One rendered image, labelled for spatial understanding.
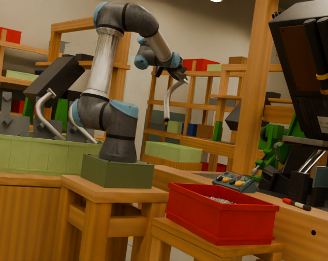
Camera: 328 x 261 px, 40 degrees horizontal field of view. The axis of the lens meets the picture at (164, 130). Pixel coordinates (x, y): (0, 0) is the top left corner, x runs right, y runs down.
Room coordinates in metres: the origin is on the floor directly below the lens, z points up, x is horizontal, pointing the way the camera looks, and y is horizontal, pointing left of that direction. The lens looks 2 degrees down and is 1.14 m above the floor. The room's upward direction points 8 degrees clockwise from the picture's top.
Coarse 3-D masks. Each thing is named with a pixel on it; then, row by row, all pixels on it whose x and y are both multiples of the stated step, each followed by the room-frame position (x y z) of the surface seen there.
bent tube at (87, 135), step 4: (72, 104) 2.40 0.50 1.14; (68, 112) 2.38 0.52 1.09; (68, 116) 2.37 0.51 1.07; (72, 120) 2.37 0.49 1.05; (72, 124) 2.37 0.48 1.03; (80, 128) 2.37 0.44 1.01; (80, 132) 2.37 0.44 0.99; (84, 132) 2.38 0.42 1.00; (84, 136) 2.38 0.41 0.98; (88, 136) 2.38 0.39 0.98; (92, 140) 2.38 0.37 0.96
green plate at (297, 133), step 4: (292, 120) 1.74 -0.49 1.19; (296, 120) 1.74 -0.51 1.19; (292, 124) 1.74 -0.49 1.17; (296, 124) 1.74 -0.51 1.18; (292, 128) 1.75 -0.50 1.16; (296, 128) 1.74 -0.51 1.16; (288, 132) 1.75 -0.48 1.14; (292, 132) 1.75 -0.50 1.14; (296, 132) 1.73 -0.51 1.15; (300, 132) 1.72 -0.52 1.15; (292, 136) 1.75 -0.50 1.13; (296, 136) 1.73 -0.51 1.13; (300, 136) 1.72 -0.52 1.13; (304, 136) 1.70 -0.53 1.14; (288, 144) 1.77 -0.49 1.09
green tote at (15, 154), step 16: (0, 144) 2.00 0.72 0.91; (16, 144) 2.03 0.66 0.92; (32, 144) 2.06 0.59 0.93; (48, 144) 2.08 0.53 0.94; (64, 144) 2.11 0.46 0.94; (80, 144) 2.14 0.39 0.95; (96, 144) 2.17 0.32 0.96; (0, 160) 2.01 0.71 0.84; (16, 160) 2.03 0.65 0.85; (32, 160) 2.06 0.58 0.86; (48, 160) 2.08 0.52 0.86; (64, 160) 2.12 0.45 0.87; (80, 160) 2.15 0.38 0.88
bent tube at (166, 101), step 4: (184, 80) 2.42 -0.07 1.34; (188, 80) 2.46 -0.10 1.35; (176, 84) 2.47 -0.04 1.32; (180, 84) 2.46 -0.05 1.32; (172, 88) 2.48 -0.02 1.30; (176, 88) 2.49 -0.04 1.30; (168, 92) 2.48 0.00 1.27; (172, 92) 2.49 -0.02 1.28; (168, 96) 2.47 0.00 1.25; (164, 100) 2.46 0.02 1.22; (168, 100) 2.45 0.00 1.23; (164, 104) 2.43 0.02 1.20; (168, 104) 2.43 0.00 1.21; (164, 108) 2.41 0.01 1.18; (168, 108) 2.41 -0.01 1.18; (164, 112) 2.39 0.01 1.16; (168, 112) 2.38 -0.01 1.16; (164, 116) 2.37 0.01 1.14; (168, 116) 2.36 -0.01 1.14; (164, 120) 2.36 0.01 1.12; (168, 120) 2.37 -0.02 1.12
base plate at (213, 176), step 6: (198, 174) 2.02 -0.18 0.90; (204, 174) 2.05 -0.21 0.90; (210, 174) 2.08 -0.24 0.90; (216, 174) 2.12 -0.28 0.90; (264, 192) 1.73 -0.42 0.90; (270, 192) 1.75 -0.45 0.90; (282, 198) 1.63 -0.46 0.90; (306, 204) 1.57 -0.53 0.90; (324, 204) 1.63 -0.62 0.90; (324, 210) 1.49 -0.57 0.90
